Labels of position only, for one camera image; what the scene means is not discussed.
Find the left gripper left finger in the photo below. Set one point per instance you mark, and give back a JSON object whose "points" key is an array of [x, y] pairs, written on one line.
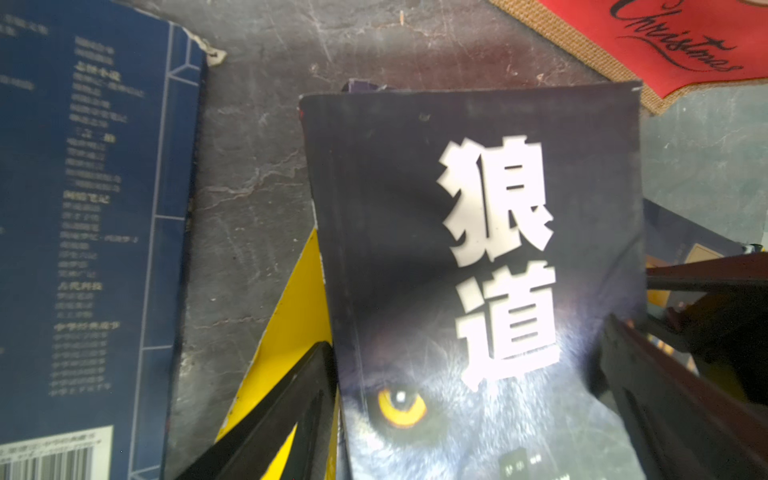
{"points": [[300, 406]]}

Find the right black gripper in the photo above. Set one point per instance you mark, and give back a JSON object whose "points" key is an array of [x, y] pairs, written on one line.
{"points": [[725, 328]]}

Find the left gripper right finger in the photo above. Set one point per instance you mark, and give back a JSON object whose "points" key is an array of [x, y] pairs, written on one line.
{"points": [[680, 426]]}

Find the black wolf cover book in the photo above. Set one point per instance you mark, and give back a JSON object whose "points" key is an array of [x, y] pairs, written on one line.
{"points": [[472, 245]]}

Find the red canvas tote bag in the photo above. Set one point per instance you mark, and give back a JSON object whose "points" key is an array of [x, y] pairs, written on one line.
{"points": [[672, 47]]}

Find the brown lamp cover book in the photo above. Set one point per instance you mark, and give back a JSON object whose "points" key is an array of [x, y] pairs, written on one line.
{"points": [[670, 240]]}

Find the yellow cartoon cover book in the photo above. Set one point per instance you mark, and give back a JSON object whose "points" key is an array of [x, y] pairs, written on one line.
{"points": [[299, 320]]}

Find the blue back-cover book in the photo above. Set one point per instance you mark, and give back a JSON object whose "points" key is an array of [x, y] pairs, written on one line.
{"points": [[99, 120]]}

